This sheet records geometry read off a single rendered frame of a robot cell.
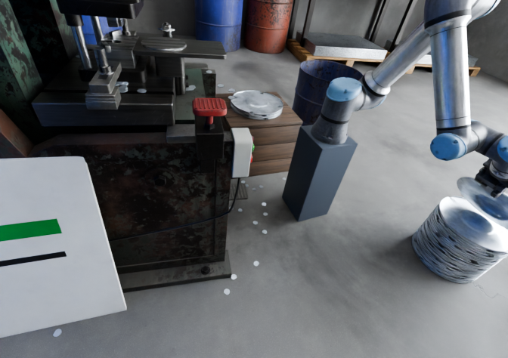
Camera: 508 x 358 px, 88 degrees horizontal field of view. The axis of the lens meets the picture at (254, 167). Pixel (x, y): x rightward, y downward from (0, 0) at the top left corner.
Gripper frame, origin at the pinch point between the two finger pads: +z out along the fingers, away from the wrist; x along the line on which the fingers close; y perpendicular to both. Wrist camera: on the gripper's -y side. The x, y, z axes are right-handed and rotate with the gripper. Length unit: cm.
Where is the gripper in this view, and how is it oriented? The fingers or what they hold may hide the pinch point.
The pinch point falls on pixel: (499, 194)
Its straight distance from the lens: 127.7
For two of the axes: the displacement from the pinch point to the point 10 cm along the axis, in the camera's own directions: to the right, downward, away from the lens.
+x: -7.2, 6.9, 1.0
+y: -4.8, -6.0, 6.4
